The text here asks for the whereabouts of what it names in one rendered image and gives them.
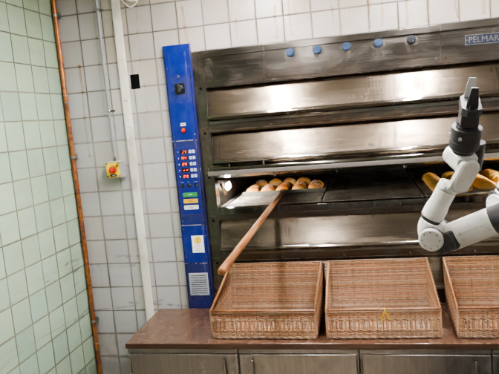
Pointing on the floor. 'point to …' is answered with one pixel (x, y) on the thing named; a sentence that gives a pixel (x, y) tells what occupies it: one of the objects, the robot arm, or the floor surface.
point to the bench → (299, 351)
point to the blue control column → (180, 54)
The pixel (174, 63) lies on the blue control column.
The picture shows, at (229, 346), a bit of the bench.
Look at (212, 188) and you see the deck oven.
